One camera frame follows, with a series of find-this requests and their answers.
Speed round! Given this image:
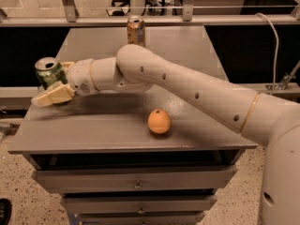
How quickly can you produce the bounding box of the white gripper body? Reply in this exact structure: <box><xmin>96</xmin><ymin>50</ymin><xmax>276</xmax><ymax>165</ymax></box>
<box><xmin>67</xmin><ymin>59</ymin><xmax>98</xmax><ymax>97</ymax></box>

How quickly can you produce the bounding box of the green soda can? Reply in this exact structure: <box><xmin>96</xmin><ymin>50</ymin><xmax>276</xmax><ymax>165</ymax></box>
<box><xmin>35</xmin><ymin>57</ymin><xmax>68</xmax><ymax>89</ymax></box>

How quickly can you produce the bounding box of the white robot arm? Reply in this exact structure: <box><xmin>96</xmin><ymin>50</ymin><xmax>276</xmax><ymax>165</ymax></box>
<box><xmin>32</xmin><ymin>44</ymin><xmax>300</xmax><ymax>225</ymax></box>

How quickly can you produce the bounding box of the orange soda can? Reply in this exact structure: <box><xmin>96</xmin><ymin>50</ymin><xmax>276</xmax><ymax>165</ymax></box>
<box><xmin>127</xmin><ymin>15</ymin><xmax>145</xmax><ymax>47</ymax></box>

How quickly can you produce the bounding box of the top grey drawer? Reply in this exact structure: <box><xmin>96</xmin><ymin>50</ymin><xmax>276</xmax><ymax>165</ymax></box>
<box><xmin>32</xmin><ymin>165</ymin><xmax>237</xmax><ymax>194</ymax></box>

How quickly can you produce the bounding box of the grey drawer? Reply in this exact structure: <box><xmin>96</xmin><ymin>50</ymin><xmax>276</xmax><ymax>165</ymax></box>
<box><xmin>32</xmin><ymin>165</ymin><xmax>237</xmax><ymax>194</ymax></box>
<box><xmin>78</xmin><ymin>212</ymin><xmax>205</xmax><ymax>225</ymax></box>
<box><xmin>61</xmin><ymin>195</ymin><xmax>217</xmax><ymax>215</ymax></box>

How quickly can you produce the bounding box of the orange fruit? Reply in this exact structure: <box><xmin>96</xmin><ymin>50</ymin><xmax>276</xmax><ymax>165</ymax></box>
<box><xmin>148</xmin><ymin>109</ymin><xmax>171</xmax><ymax>134</ymax></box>

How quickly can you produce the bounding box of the grey drawer cabinet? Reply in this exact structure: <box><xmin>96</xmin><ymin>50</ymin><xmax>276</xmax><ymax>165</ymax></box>
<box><xmin>7</xmin><ymin>25</ymin><xmax>259</xmax><ymax>225</ymax></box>

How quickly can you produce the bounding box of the black office chair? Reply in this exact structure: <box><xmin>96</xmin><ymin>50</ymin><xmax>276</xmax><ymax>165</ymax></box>
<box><xmin>106</xmin><ymin>0</ymin><xmax>174</xmax><ymax>16</ymax></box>

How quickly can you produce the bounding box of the black shoe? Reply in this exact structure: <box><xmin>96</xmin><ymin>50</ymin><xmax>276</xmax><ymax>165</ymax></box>
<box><xmin>0</xmin><ymin>199</ymin><xmax>12</xmax><ymax>225</ymax></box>

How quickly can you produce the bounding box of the bottom grey drawer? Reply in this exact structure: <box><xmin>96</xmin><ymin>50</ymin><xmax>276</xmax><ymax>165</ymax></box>
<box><xmin>78</xmin><ymin>212</ymin><xmax>205</xmax><ymax>225</ymax></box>

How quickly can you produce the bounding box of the middle grey drawer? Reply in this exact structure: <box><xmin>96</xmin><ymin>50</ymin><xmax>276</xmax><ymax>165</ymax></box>
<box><xmin>61</xmin><ymin>195</ymin><xmax>217</xmax><ymax>215</ymax></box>

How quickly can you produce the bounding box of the metal railing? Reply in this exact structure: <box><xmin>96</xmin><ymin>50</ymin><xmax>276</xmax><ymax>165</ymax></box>
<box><xmin>0</xmin><ymin>0</ymin><xmax>300</xmax><ymax>27</ymax></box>

